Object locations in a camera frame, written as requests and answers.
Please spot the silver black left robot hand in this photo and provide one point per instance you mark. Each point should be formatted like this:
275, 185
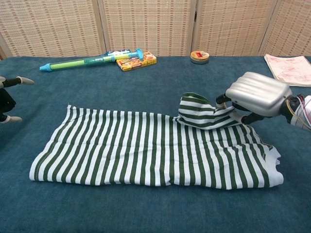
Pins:
5, 97

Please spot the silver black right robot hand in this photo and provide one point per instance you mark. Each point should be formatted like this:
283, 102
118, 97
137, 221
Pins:
260, 94

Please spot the green white striped shirt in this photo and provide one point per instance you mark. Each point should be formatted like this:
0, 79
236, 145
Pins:
121, 150

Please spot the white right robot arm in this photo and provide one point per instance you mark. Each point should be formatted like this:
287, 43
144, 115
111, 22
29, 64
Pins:
307, 109

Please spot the spiral sketch notebook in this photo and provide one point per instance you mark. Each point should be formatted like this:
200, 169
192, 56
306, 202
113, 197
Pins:
289, 69

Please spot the round tin with red label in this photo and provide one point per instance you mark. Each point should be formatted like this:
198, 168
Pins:
199, 57

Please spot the blue green toy water pump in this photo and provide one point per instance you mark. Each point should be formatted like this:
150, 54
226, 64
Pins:
70, 65

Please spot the woven folding screen panel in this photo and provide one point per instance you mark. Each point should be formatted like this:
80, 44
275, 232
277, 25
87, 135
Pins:
233, 24
296, 24
48, 24
150, 24

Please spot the yellow snack box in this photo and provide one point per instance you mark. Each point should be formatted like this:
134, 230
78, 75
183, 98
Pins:
138, 63

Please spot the blue table cover cloth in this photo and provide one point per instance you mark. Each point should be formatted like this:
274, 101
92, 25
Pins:
73, 206

